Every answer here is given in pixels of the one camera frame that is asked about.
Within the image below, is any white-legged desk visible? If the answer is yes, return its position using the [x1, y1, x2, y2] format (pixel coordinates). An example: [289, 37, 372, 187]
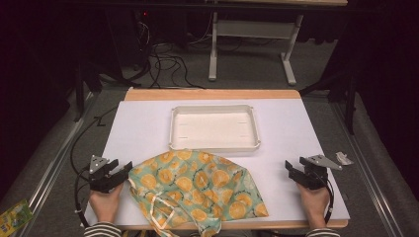
[207, 0, 349, 87]

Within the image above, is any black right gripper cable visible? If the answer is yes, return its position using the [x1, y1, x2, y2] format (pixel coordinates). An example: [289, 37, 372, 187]
[315, 171, 336, 227]

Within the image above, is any metal floor rail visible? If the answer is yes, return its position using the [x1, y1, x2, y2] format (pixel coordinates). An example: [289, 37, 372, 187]
[13, 92, 97, 237]
[330, 101, 411, 237]

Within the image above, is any green snack packet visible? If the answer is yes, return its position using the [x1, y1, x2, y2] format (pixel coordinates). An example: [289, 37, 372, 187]
[0, 198, 35, 237]

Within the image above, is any lemon print fabric bag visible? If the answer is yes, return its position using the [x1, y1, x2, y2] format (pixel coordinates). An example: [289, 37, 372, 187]
[127, 148, 270, 237]

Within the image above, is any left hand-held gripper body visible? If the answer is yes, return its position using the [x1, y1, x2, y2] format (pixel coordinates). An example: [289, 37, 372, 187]
[88, 154, 125, 195]

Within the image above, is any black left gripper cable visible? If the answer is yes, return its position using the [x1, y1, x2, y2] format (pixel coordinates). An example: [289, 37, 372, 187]
[69, 105, 120, 229]

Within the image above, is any black metal stand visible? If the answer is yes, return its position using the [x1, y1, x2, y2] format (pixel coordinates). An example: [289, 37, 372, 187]
[298, 70, 360, 136]
[72, 60, 104, 123]

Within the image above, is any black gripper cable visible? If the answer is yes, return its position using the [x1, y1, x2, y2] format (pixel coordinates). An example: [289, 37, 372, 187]
[69, 105, 120, 229]
[315, 171, 336, 227]

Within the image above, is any white plastic tray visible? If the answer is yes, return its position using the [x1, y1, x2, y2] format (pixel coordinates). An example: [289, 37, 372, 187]
[168, 104, 262, 153]

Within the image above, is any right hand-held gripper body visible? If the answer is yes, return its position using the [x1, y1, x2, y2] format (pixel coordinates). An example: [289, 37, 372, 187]
[294, 153, 344, 192]

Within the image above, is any person's right hand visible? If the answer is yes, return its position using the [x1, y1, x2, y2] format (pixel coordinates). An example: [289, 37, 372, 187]
[295, 182, 331, 230]

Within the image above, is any white crumpled paper scrap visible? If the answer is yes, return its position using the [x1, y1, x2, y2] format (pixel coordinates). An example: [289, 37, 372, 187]
[335, 150, 356, 167]

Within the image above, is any person's left hand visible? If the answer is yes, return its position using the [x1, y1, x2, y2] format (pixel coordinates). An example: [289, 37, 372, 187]
[88, 183, 126, 225]

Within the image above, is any tangle of black floor cables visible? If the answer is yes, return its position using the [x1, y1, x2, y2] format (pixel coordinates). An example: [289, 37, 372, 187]
[131, 19, 206, 91]

